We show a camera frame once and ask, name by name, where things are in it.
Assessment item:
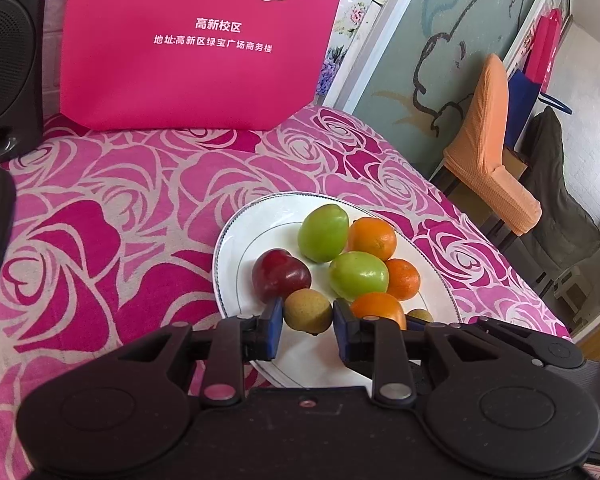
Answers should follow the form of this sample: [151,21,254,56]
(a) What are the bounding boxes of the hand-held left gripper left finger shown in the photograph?
[112,297,286,408]

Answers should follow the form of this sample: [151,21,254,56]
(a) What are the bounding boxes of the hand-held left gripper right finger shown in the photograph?
[331,298,488,407]

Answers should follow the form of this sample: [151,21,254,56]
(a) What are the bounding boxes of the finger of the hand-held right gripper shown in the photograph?
[472,316,587,371]

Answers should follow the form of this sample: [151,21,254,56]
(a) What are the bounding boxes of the large orange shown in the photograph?
[350,292,407,331]

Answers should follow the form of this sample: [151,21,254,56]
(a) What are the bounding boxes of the dark red plum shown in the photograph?
[251,249,312,306]

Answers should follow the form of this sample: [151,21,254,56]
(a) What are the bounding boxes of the green plum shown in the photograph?
[328,251,390,302]
[298,204,351,263]

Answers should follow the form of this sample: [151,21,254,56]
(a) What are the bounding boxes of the white plate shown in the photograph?
[212,192,465,390]

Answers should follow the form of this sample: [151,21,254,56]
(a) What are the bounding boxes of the dark grey covered chair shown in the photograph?
[520,105,600,271]

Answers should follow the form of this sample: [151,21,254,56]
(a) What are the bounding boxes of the pink rose tablecloth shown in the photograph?
[0,105,573,480]

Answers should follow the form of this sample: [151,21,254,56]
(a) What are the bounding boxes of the orange covered chair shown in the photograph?
[442,52,543,236]

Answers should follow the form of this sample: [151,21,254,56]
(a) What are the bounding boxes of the pink tote bag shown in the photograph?
[59,0,352,132]

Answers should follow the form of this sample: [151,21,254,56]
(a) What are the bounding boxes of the hanging pink bag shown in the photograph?
[525,7,563,83]

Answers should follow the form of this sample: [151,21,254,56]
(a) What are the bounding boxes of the cartoon painted glass door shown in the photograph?
[355,0,566,186]

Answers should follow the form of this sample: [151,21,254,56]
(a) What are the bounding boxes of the black speaker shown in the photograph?
[0,0,48,165]

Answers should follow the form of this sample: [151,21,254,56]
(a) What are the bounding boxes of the floral wall poster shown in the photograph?
[317,0,381,96]

